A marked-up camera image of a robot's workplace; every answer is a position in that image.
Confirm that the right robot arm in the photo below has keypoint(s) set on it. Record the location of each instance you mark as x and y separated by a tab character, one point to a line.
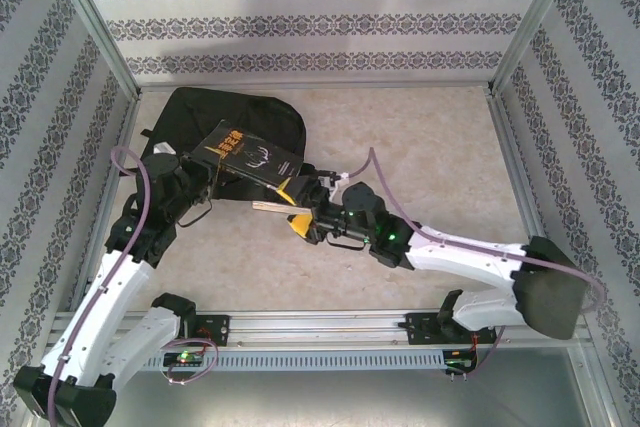
450	267

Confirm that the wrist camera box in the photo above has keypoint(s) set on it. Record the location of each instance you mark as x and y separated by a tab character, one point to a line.
334	178
164	149

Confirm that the thin aluminium rail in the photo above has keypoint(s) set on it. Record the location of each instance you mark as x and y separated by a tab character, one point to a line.
425	86

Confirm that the aluminium side rail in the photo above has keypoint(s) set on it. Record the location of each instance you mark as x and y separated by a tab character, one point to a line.
126	127
510	147

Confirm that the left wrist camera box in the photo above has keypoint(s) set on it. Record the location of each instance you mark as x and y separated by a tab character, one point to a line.
164	149

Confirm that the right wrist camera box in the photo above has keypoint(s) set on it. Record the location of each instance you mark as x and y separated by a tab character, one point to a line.
334	178

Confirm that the aluminium frame post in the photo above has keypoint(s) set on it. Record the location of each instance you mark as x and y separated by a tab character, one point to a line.
92	17
535	17

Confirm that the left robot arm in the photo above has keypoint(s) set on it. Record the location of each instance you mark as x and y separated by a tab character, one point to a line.
125	277

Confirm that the black book gold title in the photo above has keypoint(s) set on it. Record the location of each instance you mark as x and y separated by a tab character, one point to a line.
250	157

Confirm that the orange paperback book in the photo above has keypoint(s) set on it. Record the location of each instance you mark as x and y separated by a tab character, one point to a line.
272	207

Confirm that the black backpack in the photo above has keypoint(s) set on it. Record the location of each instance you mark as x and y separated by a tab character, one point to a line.
200	112

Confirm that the aluminium mounting rail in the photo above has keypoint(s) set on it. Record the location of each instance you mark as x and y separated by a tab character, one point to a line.
320	327

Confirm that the grey metal sheet panel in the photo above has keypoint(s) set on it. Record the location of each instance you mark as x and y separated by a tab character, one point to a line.
320	402

